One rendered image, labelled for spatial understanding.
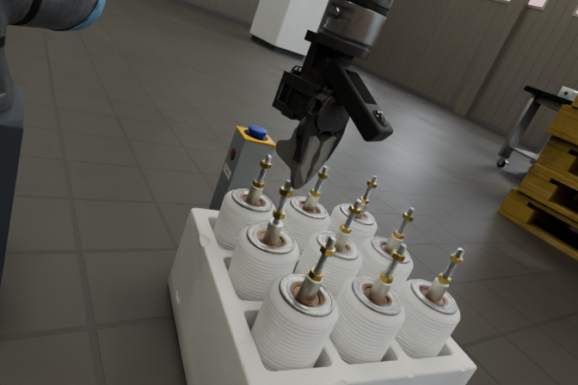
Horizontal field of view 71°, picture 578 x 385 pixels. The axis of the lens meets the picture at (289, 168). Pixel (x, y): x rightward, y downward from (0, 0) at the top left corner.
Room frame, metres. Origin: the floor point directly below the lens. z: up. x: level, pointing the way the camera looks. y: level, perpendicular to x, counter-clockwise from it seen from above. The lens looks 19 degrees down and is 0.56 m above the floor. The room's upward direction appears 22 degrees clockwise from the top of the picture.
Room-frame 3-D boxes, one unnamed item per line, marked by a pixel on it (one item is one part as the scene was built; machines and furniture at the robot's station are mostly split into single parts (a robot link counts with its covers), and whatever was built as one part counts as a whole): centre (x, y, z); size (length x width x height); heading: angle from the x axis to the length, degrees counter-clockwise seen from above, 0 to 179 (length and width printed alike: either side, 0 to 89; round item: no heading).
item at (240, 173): (0.82, 0.09, 0.16); 0.07 x 0.07 x 0.31; 31
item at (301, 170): (0.54, 0.00, 0.39); 0.06 x 0.03 x 0.09; 55
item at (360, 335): (0.51, -0.18, 0.16); 0.10 x 0.10 x 0.18
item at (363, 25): (0.55, 0.00, 0.57); 0.08 x 0.08 x 0.05
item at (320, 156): (0.57, -0.01, 0.39); 0.06 x 0.03 x 0.09; 55
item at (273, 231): (0.54, -0.01, 0.27); 0.02 x 0.02 x 0.03
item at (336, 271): (0.61, -0.12, 0.16); 0.10 x 0.10 x 0.18
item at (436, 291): (0.57, -0.28, 0.26); 0.02 x 0.02 x 0.03
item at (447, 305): (0.57, -0.28, 0.25); 0.08 x 0.08 x 0.01
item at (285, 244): (0.54, -0.01, 0.25); 0.08 x 0.08 x 0.01
